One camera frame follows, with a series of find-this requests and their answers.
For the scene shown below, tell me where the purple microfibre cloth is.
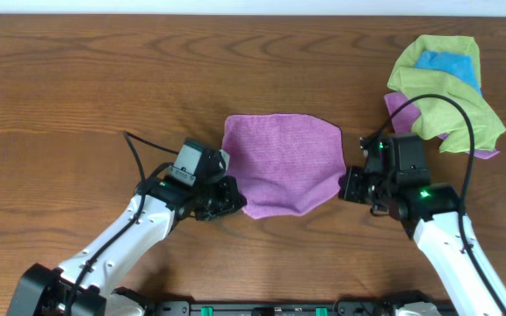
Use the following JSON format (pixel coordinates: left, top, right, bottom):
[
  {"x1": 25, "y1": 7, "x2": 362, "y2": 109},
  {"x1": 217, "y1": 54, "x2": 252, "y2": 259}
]
[{"x1": 222, "y1": 114, "x2": 346, "y2": 219}]

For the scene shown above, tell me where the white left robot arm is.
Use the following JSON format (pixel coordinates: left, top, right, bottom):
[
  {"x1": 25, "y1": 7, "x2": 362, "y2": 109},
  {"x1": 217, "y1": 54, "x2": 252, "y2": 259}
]
[{"x1": 7, "y1": 176, "x2": 247, "y2": 315}]

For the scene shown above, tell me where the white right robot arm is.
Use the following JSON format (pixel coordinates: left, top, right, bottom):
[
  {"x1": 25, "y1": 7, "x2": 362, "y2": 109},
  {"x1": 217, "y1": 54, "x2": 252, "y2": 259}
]
[{"x1": 339, "y1": 166, "x2": 506, "y2": 315}]

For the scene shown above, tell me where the green microfibre cloth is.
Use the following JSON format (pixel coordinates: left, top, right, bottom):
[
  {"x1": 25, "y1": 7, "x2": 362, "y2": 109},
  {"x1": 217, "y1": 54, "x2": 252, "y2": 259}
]
[{"x1": 384, "y1": 35, "x2": 506, "y2": 160}]

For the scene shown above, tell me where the blue microfibre cloth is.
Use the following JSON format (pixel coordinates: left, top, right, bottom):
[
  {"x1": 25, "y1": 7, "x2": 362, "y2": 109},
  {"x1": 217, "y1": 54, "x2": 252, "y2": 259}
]
[{"x1": 415, "y1": 50, "x2": 481, "y2": 94}]

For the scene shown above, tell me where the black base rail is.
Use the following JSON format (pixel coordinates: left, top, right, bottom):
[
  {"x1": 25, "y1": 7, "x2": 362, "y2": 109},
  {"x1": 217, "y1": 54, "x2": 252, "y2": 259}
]
[{"x1": 147, "y1": 299, "x2": 456, "y2": 316}]

